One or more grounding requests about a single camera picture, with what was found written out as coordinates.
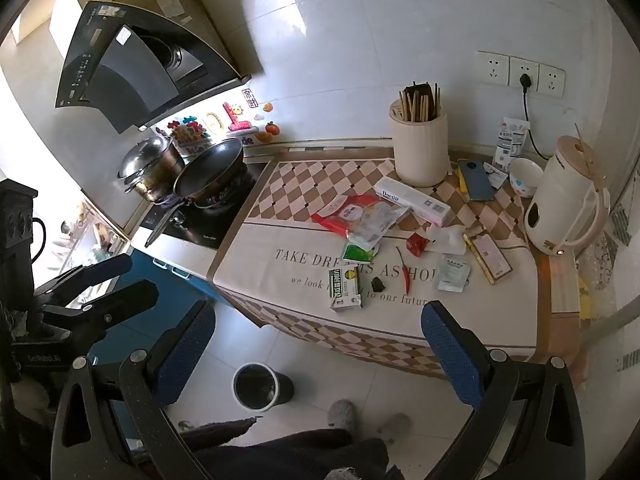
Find red and white plastic wrapper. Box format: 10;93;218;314
310;194;410;252

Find black range hood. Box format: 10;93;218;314
54;1;251;135

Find person's dark robe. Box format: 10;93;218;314
177;415;401;480

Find black plug with cable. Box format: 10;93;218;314
517;74;551;158

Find stainless steel pot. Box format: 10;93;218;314
116;135;187;203

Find red chili pepper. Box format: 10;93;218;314
396;246;413;295

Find grey slipper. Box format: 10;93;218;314
377;412;412;443
327;400;358;431

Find black induction cooktop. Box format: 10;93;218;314
137;160;268;251

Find cream chopstick holder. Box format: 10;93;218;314
390;99;449;188

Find black wok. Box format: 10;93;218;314
145;138;247;248

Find yellow and brown box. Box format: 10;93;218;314
464;230;514;285

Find white wall socket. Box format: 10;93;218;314
476;51;511;85
509;56;540;90
537;63;566;98

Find white electric kettle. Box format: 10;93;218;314
523;135;611;257

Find blue cabinet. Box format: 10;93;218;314
85;247;228;456

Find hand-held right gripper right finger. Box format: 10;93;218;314
421;301;587;480

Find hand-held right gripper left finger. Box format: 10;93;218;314
50;300;217;480

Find grey pole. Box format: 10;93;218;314
580;296;640;352

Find checkered tablecloth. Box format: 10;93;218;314
209;157;543;378

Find green and white medicine box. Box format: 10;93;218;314
327;265;363;313

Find white printed packet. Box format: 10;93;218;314
492;117;531;171

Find long white carton box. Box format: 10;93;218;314
375;176;451;228

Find green packet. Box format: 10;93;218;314
341;241;378;264

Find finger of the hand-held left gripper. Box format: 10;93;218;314
34;254;135;306
40;280;160;343

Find blue smartphone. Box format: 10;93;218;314
457;159;496;202

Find colourful wall stickers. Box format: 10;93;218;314
155;87;281;156

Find white dotted bowl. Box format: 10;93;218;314
509;158;544;198

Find white sachet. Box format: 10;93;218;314
432;255;472;293

